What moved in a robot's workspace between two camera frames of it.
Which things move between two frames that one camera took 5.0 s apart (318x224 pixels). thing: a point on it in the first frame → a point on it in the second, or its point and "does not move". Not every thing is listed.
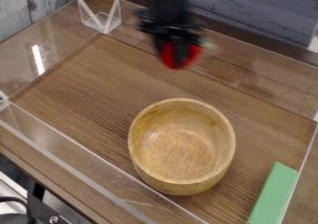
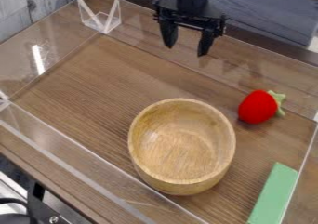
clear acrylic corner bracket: [102, 21] does not move
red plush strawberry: [168, 52] → [260, 106]
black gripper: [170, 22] → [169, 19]
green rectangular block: [270, 207] does not move
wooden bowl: [182, 143] does not move
